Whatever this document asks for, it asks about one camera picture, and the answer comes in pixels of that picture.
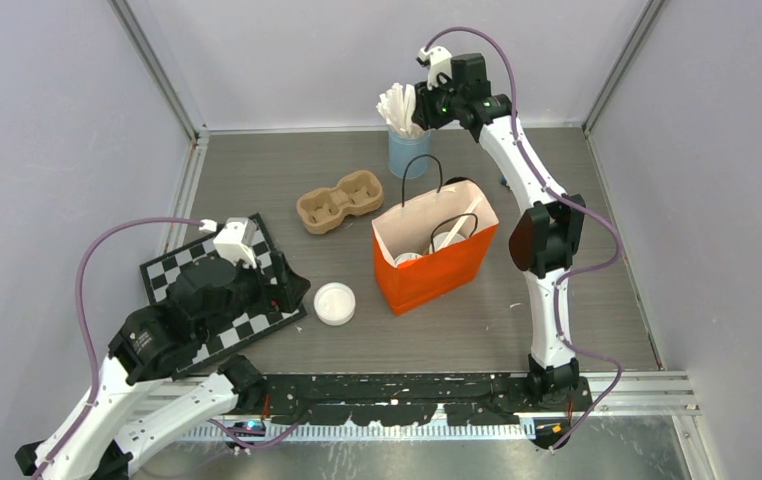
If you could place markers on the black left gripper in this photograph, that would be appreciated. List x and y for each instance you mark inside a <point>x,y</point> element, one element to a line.
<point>286,293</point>

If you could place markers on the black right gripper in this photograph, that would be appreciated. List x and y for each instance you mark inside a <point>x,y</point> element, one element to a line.
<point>423,116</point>

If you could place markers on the stack of white lids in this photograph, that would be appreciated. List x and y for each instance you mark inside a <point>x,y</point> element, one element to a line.
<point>334,304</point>

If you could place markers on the white stirrer stick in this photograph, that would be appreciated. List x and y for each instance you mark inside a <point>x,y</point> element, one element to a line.
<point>460,220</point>

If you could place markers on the white plastic cup lid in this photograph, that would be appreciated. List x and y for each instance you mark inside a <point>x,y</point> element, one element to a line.
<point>406,257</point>

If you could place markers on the orange paper takeout bag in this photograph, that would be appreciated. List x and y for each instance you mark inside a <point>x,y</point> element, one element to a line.
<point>407,227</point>

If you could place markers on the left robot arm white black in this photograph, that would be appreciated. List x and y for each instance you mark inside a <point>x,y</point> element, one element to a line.
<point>161,342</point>

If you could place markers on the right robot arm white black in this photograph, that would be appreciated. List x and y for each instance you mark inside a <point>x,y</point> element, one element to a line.
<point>547,235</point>

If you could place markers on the blue cylindrical holder cup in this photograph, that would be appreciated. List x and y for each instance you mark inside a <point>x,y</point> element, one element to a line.
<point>407,156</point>

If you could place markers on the brown cardboard cup carrier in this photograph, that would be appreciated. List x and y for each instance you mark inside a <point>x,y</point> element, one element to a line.
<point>356,194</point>

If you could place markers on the black white checkerboard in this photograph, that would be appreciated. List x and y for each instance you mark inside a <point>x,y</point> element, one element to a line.
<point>214,347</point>

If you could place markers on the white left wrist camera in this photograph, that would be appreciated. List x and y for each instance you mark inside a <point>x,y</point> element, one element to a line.
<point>234,242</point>

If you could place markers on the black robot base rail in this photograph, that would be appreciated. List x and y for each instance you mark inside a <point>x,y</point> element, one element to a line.
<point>466,399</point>

